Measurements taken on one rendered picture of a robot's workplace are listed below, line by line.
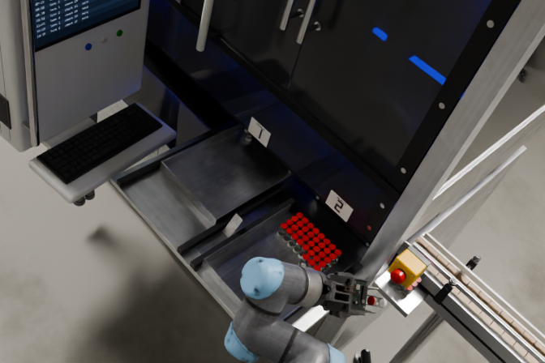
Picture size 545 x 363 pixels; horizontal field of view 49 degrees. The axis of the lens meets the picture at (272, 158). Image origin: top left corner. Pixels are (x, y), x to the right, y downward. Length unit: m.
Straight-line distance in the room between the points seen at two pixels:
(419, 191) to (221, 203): 0.61
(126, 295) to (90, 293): 0.15
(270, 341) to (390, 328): 1.73
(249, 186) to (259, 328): 0.81
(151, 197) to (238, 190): 0.27
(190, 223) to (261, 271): 0.69
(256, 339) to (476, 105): 0.66
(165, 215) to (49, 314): 0.96
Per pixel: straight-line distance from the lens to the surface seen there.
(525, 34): 1.26
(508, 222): 3.58
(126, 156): 1.99
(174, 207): 1.78
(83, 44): 1.88
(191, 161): 1.90
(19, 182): 2.97
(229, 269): 1.68
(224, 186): 1.86
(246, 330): 1.14
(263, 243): 1.76
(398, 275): 1.67
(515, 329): 1.88
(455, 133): 1.40
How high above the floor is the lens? 2.28
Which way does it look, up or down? 45 degrees down
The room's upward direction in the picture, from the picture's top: 19 degrees clockwise
